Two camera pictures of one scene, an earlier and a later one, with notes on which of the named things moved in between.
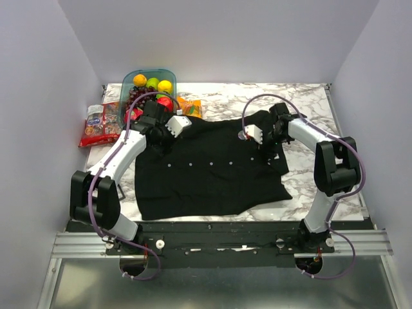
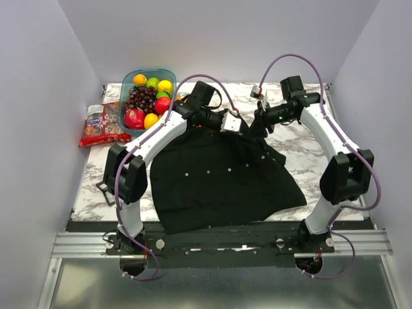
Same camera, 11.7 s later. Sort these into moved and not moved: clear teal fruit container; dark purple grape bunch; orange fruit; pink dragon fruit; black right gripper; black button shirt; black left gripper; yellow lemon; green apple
Moved: black right gripper; black left gripper; black button shirt
Not moved: orange fruit; clear teal fruit container; dark purple grape bunch; pink dragon fruit; yellow lemon; green apple
